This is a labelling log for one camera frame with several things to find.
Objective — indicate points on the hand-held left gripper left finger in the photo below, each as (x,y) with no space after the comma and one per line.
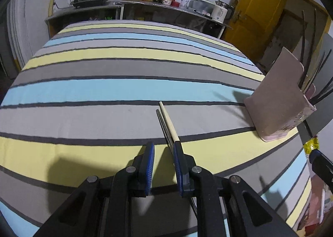
(149,169)

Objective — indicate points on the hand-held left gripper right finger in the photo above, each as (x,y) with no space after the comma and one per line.
(178,172)

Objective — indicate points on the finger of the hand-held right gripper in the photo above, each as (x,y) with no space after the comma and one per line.
(322,168)

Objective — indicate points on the metal chopstick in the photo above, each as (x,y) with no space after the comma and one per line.
(164,125)

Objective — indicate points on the cream chopstick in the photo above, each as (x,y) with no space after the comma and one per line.
(168,122)

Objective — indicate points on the thin black chopstick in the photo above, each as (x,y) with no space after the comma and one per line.
(322,90)

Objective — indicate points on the pink utensil basket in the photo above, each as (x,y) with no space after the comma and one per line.
(278,96)

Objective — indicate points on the yellow patterned tag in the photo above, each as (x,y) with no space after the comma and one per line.
(311,146)

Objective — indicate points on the striped tablecloth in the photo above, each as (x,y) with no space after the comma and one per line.
(117,83)

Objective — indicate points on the long black chopstick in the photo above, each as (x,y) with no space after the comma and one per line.
(303,39)
(311,44)

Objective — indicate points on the long metal counter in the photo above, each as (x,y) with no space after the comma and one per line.
(169,12)

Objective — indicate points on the white kitchen appliance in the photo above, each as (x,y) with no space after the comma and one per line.
(203,6)

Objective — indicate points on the drinking glass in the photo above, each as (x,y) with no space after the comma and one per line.
(182,3)

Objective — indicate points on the low metal counter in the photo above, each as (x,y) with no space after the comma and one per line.
(78,16)

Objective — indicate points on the yellow door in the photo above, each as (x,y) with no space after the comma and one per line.
(257,8)

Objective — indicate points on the gas stove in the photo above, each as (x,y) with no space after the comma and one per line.
(89,1)

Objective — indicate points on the beige power strip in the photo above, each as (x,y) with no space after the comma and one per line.
(52,4)

